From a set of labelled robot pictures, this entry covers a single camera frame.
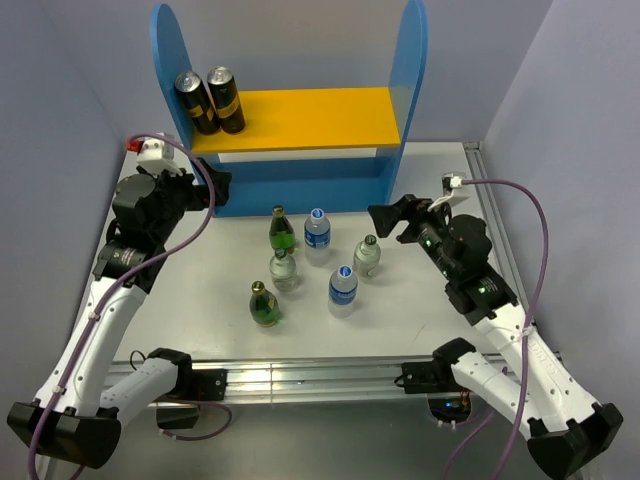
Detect green glass bottle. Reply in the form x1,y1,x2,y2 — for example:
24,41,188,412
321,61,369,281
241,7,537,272
269,205,296,254
249,281,281,327

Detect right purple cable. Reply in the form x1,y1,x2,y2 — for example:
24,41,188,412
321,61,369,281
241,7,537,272
441,178,552,480

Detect aluminium mounting rail front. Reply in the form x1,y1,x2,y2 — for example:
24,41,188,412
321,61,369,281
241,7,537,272
102,353,531,405

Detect green glass bottle front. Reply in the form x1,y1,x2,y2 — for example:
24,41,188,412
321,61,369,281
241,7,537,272
249,281,281,327

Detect aluminium side rail right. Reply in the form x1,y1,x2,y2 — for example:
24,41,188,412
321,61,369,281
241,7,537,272
461,142,529,311

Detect blue and yellow wooden shelf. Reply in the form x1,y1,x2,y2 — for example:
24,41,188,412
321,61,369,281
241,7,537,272
150,1,428,217

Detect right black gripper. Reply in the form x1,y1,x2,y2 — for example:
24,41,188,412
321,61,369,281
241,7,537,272
368,193,459,280

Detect black gold can right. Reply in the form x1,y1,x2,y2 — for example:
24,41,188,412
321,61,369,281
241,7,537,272
206,66,246,134

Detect black gold can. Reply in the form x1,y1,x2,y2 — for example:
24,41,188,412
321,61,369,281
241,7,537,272
206,66,246,134
174,70,220,135

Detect plastic water bottle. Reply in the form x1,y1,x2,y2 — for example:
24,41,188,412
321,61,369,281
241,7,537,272
304,208,331,266
328,265,358,318

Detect black gold can left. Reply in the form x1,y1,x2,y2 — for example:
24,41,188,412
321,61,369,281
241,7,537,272
174,70,220,135

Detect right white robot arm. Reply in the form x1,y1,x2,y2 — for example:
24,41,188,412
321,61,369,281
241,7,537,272
368,194,623,479

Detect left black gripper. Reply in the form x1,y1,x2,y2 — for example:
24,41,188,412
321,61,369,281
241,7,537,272
146,157,230,242

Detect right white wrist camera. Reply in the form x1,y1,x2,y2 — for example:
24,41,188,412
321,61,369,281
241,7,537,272
428,172,472,211

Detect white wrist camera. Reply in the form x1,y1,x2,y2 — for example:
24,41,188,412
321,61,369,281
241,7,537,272
126,132,180,176
428,172,472,211

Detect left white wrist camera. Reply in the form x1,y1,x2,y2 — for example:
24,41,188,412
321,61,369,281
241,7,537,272
126,132,180,176

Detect clear glass bottle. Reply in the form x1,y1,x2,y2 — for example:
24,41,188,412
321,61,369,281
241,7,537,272
353,234,381,279
269,248,298,292

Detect plastic water bottle front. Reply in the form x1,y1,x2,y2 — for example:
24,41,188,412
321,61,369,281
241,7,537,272
328,265,358,318

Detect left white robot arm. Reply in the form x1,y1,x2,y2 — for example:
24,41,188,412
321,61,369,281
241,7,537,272
7,159,232,478

